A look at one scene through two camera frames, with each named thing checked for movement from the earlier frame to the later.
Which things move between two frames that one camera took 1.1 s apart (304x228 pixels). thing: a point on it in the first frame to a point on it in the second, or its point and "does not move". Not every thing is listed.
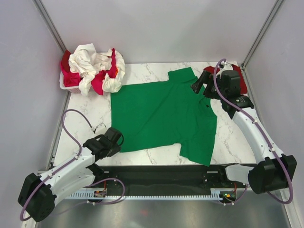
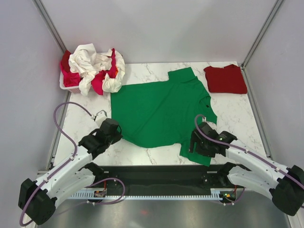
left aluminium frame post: [45, 14] does not move
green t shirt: [169, 112] does not move
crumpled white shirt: [86, 61] does not move
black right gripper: [204, 78] to [194, 137]
